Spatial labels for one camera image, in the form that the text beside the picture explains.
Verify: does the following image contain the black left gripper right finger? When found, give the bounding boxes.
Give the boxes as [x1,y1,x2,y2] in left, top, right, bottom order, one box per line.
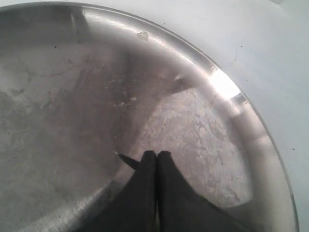
[157,151,246,232]

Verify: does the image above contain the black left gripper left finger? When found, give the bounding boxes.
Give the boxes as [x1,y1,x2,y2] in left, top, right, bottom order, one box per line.
[76,151,157,232]

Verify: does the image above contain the green chili pepper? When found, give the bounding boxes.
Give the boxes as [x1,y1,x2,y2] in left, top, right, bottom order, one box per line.
[116,153,140,171]

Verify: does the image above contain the round steel plate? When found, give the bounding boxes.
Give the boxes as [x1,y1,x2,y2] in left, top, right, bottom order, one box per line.
[0,2,299,232]

